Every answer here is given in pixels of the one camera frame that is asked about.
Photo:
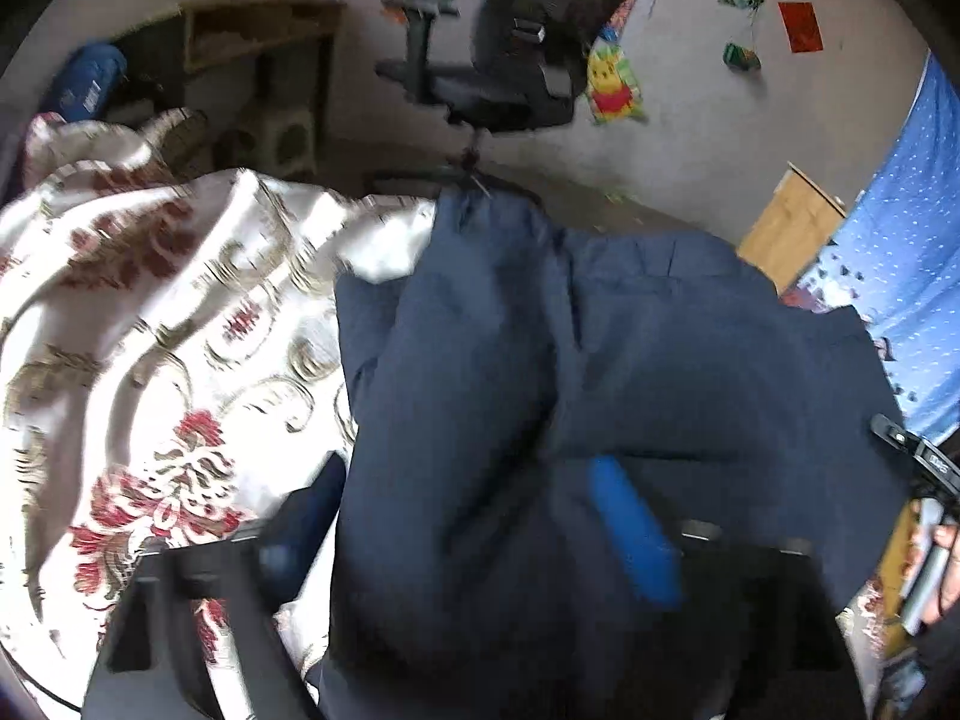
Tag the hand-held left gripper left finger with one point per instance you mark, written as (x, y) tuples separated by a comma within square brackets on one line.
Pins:
[(300, 525)]

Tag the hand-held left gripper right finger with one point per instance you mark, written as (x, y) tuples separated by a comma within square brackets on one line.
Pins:
[(634, 532)]

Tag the navy blue padded jacket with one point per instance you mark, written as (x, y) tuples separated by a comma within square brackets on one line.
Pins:
[(600, 390)]

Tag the person's right hand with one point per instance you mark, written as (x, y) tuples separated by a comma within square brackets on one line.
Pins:
[(946, 574)]

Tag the blue dotted curtain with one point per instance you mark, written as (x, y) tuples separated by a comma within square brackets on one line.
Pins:
[(900, 262)]

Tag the floral cream bedspread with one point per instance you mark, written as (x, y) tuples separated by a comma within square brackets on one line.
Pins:
[(165, 330)]

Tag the brown wooden board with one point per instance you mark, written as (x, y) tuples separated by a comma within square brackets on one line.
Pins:
[(795, 229)]

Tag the green plastic stool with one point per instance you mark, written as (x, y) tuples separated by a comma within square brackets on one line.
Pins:
[(277, 139)]

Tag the red paper square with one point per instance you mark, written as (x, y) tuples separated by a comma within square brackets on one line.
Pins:
[(800, 28)]

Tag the blue water jug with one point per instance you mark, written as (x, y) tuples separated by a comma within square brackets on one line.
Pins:
[(82, 82)]

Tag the black office chair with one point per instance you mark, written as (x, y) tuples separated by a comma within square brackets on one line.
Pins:
[(517, 52)]

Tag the wooden desk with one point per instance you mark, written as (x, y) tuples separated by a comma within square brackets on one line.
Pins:
[(262, 30)]

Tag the small green wall sticker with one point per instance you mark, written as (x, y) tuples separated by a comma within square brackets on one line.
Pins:
[(741, 57)]

